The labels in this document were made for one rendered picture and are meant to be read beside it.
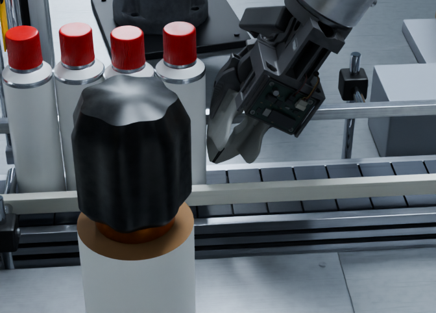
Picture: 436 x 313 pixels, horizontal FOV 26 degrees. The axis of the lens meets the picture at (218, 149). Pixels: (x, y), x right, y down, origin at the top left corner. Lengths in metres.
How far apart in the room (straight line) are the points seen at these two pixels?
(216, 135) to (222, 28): 0.51
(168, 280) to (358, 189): 0.37
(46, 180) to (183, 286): 0.33
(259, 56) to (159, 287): 0.30
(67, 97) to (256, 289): 0.27
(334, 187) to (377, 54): 0.46
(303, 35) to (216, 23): 0.61
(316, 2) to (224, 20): 0.61
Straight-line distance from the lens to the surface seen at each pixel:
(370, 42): 1.48
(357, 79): 1.09
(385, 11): 1.58
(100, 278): 0.71
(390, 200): 1.06
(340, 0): 0.89
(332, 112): 1.05
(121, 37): 0.93
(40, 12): 1.07
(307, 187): 1.01
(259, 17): 0.99
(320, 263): 0.96
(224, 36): 1.45
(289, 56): 0.90
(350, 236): 1.05
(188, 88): 0.95
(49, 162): 1.01
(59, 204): 1.01
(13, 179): 1.04
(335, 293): 0.93
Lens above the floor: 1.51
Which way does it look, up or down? 34 degrees down
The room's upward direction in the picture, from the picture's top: straight up
